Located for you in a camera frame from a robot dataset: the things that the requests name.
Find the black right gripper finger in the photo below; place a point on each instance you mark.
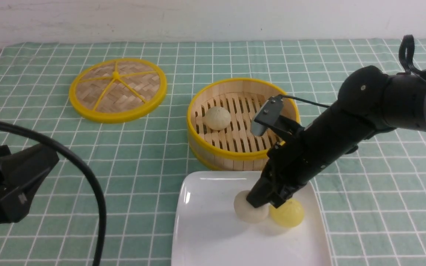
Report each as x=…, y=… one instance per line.
x=281, y=194
x=262, y=193

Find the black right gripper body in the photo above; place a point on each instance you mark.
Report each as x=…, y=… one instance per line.
x=335, y=132

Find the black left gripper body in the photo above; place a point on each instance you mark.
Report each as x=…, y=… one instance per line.
x=21, y=175

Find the yellow steamed bun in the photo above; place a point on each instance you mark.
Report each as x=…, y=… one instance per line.
x=288, y=215

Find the white steamed bun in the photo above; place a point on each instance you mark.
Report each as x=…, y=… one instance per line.
x=246, y=212
x=217, y=118

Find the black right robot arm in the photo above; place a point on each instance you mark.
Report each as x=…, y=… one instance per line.
x=369, y=102

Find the white square plate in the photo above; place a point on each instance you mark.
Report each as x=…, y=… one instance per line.
x=207, y=231

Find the yellow rimmed bamboo steamer basket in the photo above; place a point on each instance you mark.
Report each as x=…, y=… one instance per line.
x=234, y=148

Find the green checked tablecloth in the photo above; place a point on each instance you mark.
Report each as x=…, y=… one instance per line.
x=373, y=201

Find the yellow rimmed bamboo steamer lid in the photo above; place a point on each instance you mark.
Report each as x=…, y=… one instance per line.
x=118, y=90

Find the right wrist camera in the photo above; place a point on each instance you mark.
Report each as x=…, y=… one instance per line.
x=269, y=117

